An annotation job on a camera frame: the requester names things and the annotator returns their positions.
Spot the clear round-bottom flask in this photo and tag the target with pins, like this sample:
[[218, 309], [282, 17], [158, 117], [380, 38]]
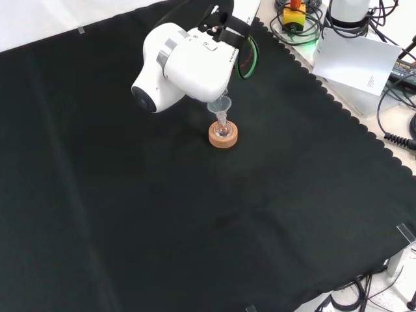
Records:
[[223, 130]]

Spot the white cylinder with black band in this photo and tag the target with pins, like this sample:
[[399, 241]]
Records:
[[349, 11]]

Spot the clear plastic funnel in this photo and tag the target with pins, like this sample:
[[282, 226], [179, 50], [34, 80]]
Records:
[[219, 106]]

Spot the black cloth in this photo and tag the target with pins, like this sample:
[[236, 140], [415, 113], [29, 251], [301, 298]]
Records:
[[162, 211]]

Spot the yellow stop button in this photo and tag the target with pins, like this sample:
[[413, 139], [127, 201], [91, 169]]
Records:
[[294, 18]]

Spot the white paper card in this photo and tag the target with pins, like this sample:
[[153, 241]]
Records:
[[354, 61]]

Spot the black power adapter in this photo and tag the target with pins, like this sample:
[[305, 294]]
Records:
[[403, 72]]

